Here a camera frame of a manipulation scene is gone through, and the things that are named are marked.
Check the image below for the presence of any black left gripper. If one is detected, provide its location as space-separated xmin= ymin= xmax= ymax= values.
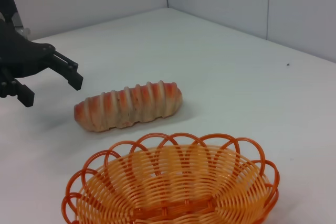
xmin=0 ymin=18 xmax=84 ymax=108

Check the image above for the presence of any orange striped toy bread loaf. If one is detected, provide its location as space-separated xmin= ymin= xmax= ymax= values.
xmin=73 ymin=79 xmax=183 ymax=132

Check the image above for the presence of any orange woven plastic basket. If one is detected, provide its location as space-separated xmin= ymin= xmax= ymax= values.
xmin=61 ymin=132 xmax=280 ymax=224

